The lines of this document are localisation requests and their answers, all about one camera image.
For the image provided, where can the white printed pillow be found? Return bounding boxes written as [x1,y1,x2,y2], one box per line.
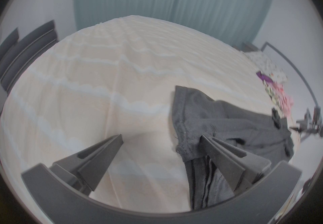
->
[243,51,288,83]

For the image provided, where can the white printed garment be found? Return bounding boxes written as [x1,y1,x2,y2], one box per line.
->
[262,80,280,107]

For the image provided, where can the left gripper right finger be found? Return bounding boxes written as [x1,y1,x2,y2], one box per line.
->
[201,135,272,191]

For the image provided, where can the purple garment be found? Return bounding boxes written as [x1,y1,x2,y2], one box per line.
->
[256,71,273,82]

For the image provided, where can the pink garment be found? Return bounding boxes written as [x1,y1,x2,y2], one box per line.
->
[274,84,294,117]

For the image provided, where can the bed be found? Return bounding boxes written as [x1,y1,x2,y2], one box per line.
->
[0,14,321,214]

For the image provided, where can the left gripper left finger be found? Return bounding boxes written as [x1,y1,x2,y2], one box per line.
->
[52,134,124,192]

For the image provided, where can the black chest of drawers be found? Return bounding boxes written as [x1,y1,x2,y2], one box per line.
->
[1,20,60,92]

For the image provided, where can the black T-shirt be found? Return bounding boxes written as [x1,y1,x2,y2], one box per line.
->
[172,85,295,211]

